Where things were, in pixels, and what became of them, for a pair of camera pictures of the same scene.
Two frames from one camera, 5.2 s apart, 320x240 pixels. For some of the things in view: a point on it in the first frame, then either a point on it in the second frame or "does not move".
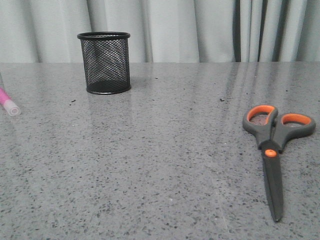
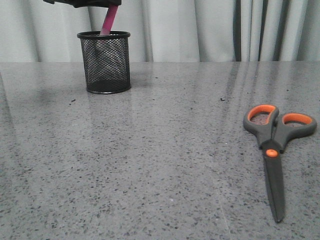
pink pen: x=11 y=107 → x=110 y=20
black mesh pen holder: x=106 y=61 does not move
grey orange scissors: x=272 y=130 does not move
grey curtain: x=37 y=31 does not move
